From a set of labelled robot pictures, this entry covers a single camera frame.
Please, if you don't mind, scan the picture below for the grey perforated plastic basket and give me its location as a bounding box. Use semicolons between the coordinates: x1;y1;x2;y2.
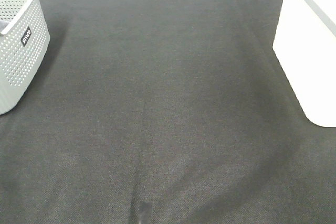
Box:
1;0;50;114

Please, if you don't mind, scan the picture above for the black fabric table cover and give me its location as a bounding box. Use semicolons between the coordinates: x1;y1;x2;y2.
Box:
1;0;335;223

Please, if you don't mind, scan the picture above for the white plastic bin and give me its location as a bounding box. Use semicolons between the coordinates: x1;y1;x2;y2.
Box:
272;0;335;127

